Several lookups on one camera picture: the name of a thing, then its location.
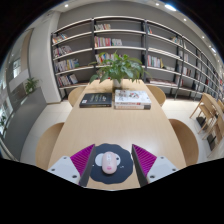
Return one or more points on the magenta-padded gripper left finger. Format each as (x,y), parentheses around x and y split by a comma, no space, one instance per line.
(68,168)

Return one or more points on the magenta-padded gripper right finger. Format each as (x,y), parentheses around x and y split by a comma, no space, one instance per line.
(158,168)

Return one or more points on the pink computer mouse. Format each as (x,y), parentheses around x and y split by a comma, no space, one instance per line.
(109,163)

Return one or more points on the dark cartoon-face mouse pad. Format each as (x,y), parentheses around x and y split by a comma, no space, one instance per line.
(123,173)

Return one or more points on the round-backed wooden chair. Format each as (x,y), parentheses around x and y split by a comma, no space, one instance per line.
(75,96)
(46,146)
(186,140)
(158,95)

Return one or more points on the red-spined book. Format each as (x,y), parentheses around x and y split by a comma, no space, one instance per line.
(131,107)

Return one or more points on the black hardcover book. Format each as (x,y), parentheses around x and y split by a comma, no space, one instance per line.
(96,100)

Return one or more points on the white illustrated book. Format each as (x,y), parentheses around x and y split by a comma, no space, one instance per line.
(132,96)

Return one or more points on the group of slatted wooden chairs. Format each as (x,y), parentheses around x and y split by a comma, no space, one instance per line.
(208,110)

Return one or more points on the leafy indoor plant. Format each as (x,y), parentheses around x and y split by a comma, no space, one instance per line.
(30,85)

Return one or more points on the grey bookshelf unit with books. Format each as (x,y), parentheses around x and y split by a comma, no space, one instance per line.
(66,65)

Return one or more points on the green potted plant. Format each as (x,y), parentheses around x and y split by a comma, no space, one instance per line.
(118,68)

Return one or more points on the ceiling lights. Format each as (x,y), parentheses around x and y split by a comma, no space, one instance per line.
(170,7)

